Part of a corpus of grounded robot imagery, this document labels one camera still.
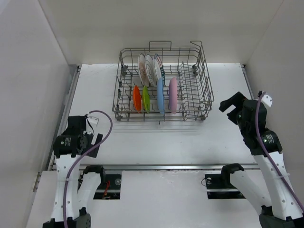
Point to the white plate green red rim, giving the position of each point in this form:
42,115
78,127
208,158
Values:
158,67

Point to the orange plastic plate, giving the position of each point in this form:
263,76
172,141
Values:
137,99

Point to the pink plastic plate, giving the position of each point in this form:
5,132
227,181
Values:
173,95

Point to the aluminium front rail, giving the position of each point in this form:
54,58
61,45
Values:
137,167

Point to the white plate orange sunburst pattern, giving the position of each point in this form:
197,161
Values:
142,71

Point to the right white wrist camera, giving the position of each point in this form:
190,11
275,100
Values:
265,98

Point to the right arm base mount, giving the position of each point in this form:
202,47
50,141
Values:
217,189

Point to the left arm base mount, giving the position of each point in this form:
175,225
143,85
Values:
110,188

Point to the light blue plastic plate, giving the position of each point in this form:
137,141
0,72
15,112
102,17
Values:
160,96

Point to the lime green plastic plate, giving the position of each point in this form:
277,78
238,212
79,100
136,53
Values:
146,99

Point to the white plate grey floral pattern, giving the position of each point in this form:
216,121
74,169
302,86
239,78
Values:
149,66

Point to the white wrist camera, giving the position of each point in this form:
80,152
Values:
91,124
265,98

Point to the grey wire dish rack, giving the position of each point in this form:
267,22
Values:
187,64

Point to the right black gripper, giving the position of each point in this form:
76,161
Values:
237,99

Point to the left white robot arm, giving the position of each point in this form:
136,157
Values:
75,191

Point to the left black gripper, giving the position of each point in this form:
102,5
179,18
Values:
92,153

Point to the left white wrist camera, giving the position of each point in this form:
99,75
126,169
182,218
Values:
91,124

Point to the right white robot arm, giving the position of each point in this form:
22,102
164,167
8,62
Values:
278,207

